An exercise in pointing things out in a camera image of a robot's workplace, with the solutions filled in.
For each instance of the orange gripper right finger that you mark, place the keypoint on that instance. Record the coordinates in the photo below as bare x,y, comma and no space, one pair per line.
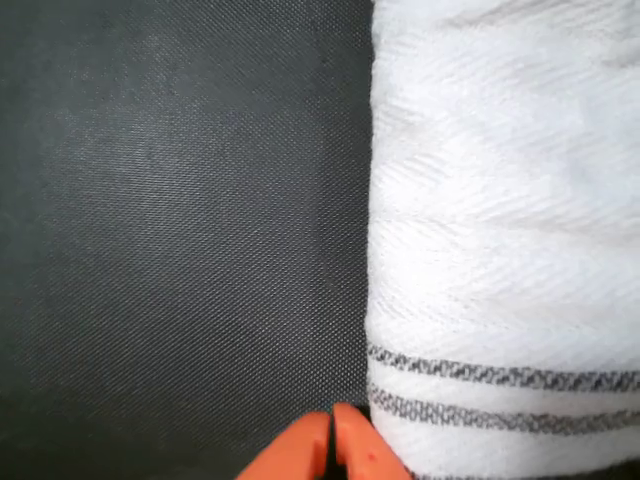
362,450

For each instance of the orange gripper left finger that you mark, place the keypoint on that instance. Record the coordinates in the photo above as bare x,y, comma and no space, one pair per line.
300,450

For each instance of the white striped towel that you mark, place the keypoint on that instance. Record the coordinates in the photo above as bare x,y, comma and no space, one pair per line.
500,200

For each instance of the black desk mat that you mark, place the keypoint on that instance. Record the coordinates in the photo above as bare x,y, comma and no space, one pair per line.
175,225

